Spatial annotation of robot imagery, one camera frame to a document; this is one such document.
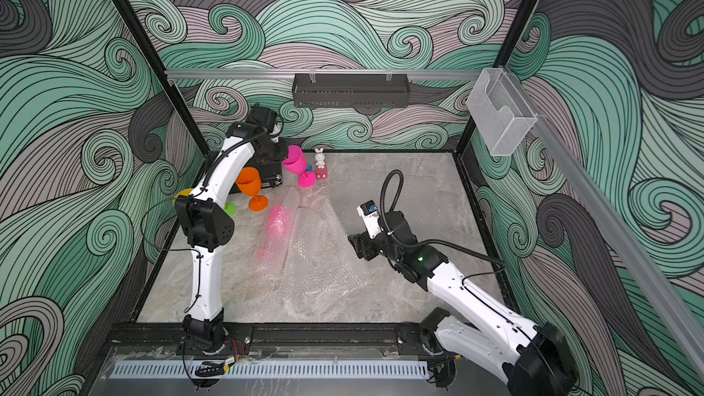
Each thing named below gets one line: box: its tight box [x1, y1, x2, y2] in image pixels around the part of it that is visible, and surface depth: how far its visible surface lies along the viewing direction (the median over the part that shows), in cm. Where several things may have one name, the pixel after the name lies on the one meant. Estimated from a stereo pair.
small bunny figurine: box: [314, 147, 330, 179], surface depth 113 cm
